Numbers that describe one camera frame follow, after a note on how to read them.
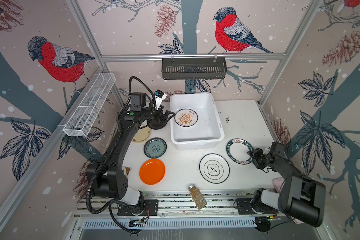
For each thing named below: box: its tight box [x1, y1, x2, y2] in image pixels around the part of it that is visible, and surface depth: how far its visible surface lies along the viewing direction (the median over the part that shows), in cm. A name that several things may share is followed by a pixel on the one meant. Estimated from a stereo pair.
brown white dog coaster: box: [121, 167, 131, 176], surface depth 86 cm
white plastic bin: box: [169, 92, 225, 151], surface depth 108 cm
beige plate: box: [132, 125, 151, 143], surface depth 102 cm
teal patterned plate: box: [143, 137, 167, 159], surface depth 97 cm
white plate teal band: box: [226, 138, 254, 165], surface depth 96 cm
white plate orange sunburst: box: [174, 108, 199, 127], surface depth 113 cm
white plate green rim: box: [199, 153, 230, 184], surface depth 88 cm
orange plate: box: [139, 158, 166, 185], surface depth 87 cm
